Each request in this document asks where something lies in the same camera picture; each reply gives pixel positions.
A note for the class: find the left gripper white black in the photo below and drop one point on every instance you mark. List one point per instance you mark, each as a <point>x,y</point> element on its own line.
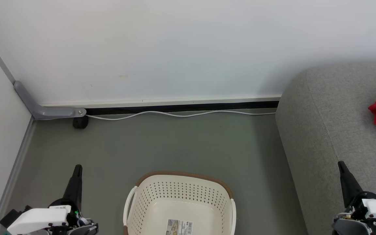
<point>38,220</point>

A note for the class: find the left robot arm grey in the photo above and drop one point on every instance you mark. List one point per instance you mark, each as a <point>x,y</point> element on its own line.
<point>85,228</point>

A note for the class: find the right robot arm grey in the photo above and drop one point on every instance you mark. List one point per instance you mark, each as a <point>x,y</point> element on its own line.
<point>348,227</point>

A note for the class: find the grey fabric sofa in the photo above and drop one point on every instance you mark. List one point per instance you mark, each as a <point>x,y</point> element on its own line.
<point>338,114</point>

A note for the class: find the grey floor trim strip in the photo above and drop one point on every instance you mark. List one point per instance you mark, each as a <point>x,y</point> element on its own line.
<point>15,169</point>

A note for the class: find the black caster wheel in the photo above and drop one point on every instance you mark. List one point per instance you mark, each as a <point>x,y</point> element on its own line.
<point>80,122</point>

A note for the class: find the cream perforated laundry basket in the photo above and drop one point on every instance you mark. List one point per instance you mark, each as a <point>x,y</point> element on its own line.
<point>175,195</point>

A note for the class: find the paper label sticker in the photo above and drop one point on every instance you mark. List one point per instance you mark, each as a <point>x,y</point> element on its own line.
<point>179,227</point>

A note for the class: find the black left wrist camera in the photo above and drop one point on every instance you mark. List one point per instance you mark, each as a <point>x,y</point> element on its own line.
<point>10,218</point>

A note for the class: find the grey metal bracket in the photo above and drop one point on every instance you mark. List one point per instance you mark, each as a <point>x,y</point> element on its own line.
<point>51,112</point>

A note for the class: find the white panel bottom rail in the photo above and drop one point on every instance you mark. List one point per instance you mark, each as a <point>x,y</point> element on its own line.
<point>175,101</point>

